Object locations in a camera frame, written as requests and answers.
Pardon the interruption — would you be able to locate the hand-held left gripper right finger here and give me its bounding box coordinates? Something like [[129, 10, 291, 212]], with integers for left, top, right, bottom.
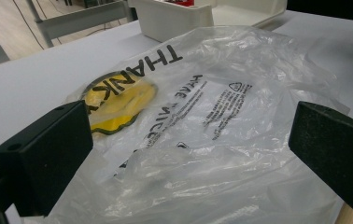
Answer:
[[288, 100, 353, 217]]

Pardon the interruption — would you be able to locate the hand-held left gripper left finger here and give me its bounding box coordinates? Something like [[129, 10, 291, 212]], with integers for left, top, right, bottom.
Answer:
[[0, 100, 94, 217]]

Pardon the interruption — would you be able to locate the clear printed plastic bag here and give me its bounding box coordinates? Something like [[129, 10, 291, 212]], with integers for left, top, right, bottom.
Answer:
[[24, 25, 351, 224]]

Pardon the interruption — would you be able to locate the white plastic bin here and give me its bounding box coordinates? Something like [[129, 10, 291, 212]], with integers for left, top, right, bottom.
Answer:
[[127, 0, 215, 44]]

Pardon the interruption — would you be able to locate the red-lidded black candy tube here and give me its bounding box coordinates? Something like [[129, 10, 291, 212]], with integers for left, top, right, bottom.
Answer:
[[164, 0, 195, 7]]

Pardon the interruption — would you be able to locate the yellow round packet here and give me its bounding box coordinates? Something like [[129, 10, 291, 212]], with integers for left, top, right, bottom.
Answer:
[[82, 72, 159, 136]]

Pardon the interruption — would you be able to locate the white plastic tray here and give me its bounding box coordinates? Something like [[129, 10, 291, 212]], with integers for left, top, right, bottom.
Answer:
[[211, 0, 289, 28]]

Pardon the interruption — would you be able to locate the grey metal table frame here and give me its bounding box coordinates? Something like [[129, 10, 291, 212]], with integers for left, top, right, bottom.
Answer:
[[24, 0, 134, 49]]

